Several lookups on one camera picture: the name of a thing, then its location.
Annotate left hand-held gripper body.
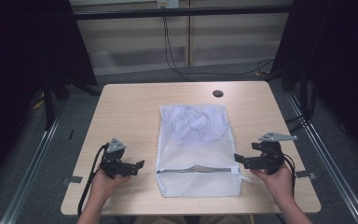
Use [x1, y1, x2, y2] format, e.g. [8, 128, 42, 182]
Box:
[100, 137, 138, 180]

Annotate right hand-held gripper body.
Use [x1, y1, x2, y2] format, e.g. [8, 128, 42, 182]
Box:
[251, 132, 298, 175]

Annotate white mesh laundry bag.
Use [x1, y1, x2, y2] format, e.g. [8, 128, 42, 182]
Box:
[155, 104, 253, 199]

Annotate person's left hand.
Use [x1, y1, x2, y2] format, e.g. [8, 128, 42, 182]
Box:
[89, 169, 132, 203]

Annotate person's right hand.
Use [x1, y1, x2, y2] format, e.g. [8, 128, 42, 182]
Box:
[250, 163, 295, 205]

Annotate grey tape piece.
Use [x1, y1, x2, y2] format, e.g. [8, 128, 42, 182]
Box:
[295, 170, 318, 181]
[62, 175, 84, 185]

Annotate white crumpled garment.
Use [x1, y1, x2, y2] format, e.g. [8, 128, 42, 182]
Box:
[162, 105, 231, 145]

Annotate black metal stand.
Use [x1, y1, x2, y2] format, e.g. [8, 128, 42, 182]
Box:
[41, 74, 101, 132]
[266, 60, 317, 123]

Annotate yellow floor object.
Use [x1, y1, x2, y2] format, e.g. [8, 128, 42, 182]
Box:
[30, 89, 47, 111]

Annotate black curtain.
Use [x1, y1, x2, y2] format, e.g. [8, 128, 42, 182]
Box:
[270, 0, 358, 163]
[0, 0, 98, 191]

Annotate black horizontal bar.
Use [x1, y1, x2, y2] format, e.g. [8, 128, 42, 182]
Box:
[73, 5, 294, 21]

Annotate black floor cables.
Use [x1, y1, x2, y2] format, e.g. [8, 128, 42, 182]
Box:
[284, 92, 318, 134]

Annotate aluminium floor rail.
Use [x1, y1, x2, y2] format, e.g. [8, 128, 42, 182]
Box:
[284, 91, 358, 224]
[0, 113, 63, 224]

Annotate black wall cable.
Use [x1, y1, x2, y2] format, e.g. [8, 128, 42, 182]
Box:
[162, 16, 276, 82]

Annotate white wall outlet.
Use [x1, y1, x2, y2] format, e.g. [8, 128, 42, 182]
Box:
[156, 0, 181, 9]

